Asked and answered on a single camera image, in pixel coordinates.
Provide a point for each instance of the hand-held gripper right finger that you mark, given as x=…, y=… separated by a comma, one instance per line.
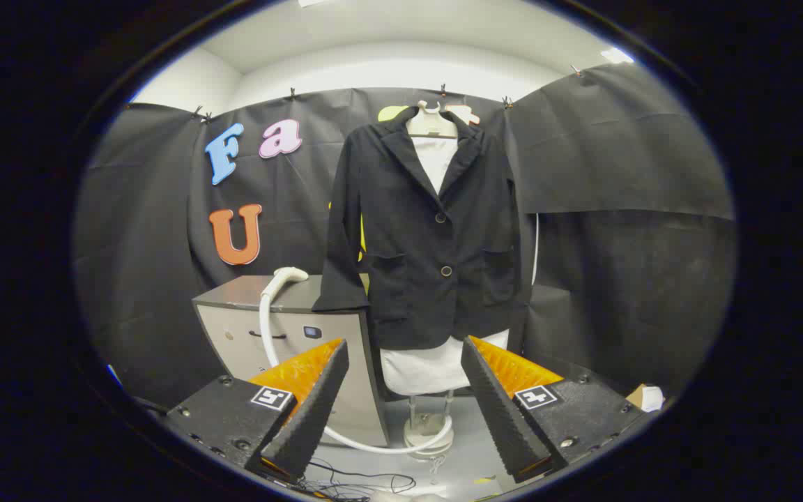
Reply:
x=502, y=411

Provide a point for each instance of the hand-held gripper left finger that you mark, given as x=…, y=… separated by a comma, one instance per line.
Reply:
x=307, y=418

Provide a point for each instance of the black suit jacket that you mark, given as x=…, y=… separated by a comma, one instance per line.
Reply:
x=429, y=279

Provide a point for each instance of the white mannequin stand base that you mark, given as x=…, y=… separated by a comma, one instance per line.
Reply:
x=424, y=438

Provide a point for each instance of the white mannequin torso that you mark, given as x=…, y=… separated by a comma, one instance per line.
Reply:
x=429, y=369

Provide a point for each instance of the grey drawer cabinet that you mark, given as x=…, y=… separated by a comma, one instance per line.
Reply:
x=234, y=328

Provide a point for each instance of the small cardboard box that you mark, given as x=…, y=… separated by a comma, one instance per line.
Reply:
x=647, y=399

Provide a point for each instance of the black backdrop cloth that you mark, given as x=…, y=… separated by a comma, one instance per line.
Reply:
x=617, y=174

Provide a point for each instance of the ceiling light panel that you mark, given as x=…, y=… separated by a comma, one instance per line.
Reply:
x=616, y=56

